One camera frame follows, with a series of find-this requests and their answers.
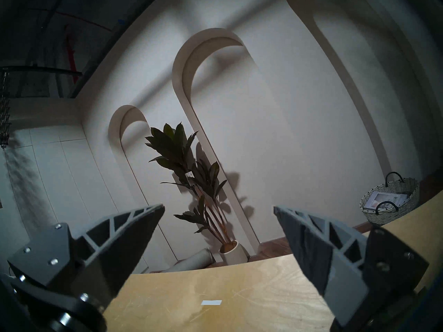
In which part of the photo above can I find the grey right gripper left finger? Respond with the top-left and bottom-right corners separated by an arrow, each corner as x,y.
8,204 -> 165,312

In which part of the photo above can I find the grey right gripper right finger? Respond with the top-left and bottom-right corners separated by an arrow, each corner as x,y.
273,205 -> 430,327

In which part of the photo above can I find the magazine in woven basket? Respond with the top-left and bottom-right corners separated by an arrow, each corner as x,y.
363,192 -> 411,211

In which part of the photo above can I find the grey rolled mat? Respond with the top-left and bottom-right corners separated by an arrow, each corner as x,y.
163,248 -> 214,273

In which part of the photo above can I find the tall potted leafy plant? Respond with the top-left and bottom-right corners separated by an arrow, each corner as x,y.
145,122 -> 250,265

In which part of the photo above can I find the woven basket with black handles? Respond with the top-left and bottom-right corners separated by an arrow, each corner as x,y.
359,172 -> 420,226

